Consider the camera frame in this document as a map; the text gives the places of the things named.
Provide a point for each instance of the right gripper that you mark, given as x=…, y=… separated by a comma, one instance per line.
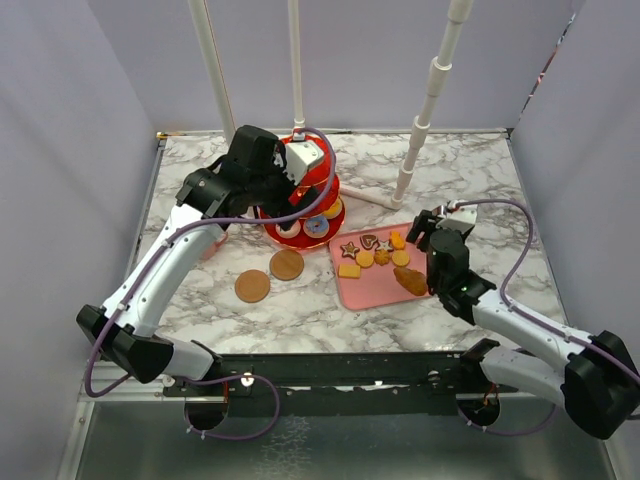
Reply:
x=426, y=221

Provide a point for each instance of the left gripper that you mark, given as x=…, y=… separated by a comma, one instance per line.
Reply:
x=282, y=207

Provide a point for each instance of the white chocolate donut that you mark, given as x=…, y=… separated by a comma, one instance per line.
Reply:
x=291, y=232

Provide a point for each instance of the blue frosted donut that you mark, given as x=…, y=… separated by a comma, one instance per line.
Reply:
x=316, y=227

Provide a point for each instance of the yellow donut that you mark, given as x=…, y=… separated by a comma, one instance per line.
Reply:
x=334, y=210

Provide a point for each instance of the pink mug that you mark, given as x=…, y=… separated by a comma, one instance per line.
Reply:
x=214, y=247

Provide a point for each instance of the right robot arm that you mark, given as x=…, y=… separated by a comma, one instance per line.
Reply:
x=592, y=377

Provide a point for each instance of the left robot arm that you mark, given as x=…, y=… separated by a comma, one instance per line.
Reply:
x=258, y=170

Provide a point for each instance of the orange fish cookie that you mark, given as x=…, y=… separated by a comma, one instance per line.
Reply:
x=397, y=240

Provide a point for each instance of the right round biscuit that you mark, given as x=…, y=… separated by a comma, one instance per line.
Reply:
x=400, y=258

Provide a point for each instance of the round biscuit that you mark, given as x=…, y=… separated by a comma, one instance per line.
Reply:
x=365, y=259
x=400, y=258

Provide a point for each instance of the right star gingerbread cookie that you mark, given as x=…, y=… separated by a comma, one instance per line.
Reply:
x=385, y=246

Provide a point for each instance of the star gingerbread cookie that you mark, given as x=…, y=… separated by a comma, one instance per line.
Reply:
x=349, y=250
x=385, y=246

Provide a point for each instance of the swirl butter cookie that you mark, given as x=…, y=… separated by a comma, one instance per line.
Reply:
x=382, y=257

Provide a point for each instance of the brown croissant bread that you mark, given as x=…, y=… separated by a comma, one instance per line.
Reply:
x=413, y=281

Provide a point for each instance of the heart gingerbread cookie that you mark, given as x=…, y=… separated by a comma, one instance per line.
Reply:
x=369, y=241

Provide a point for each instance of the left round biscuit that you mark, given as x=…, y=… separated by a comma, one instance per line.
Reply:
x=365, y=259

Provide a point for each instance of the pink serving tray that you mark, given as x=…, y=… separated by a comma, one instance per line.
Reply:
x=377, y=285

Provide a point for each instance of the left star gingerbread cookie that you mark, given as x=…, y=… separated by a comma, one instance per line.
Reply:
x=349, y=250

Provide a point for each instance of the upper wooden coaster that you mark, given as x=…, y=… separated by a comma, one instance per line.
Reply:
x=286, y=265

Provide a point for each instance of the wooden coaster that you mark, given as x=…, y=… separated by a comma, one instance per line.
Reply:
x=252, y=286
x=286, y=265

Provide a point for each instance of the rectangular yellow biscuit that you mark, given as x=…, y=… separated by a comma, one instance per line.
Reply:
x=349, y=271

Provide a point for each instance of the lower wooden coaster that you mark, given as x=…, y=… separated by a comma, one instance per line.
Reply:
x=252, y=286

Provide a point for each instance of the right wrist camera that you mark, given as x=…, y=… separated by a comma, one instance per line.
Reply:
x=455, y=217

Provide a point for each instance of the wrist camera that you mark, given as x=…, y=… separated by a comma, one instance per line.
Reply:
x=301, y=158
x=455, y=217

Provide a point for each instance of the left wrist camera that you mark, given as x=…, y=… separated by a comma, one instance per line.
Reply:
x=301, y=158

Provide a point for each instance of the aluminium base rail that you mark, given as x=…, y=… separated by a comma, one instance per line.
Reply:
x=446, y=371

